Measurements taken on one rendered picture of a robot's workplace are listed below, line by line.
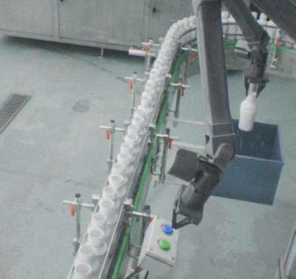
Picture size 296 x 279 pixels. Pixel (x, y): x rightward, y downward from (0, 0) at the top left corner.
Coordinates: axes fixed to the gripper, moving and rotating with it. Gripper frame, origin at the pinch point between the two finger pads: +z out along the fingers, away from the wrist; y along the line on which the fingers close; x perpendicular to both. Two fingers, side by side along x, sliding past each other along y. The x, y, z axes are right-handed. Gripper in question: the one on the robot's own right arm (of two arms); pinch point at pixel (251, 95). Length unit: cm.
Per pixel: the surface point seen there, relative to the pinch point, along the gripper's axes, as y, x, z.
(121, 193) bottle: 40, 72, 3
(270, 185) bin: -13.4, 15.4, 31.8
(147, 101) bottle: 40.1, 19.2, -0.3
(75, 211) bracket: 53, 75, 10
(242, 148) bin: -3.3, -15.2, 34.7
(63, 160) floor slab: 106, -96, 116
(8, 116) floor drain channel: 166, -145, 116
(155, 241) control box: 28, 89, 4
